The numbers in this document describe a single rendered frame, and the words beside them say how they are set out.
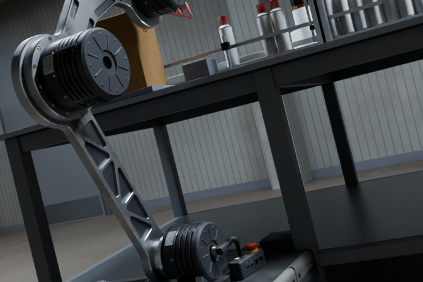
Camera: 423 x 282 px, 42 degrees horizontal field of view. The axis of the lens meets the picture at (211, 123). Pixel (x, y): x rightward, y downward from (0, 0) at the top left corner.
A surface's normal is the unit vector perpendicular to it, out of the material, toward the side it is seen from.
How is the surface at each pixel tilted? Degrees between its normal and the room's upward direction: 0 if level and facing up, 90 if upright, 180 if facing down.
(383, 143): 90
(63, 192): 90
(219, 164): 90
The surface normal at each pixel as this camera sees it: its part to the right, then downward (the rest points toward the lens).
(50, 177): -0.46, 0.11
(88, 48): 0.85, -0.22
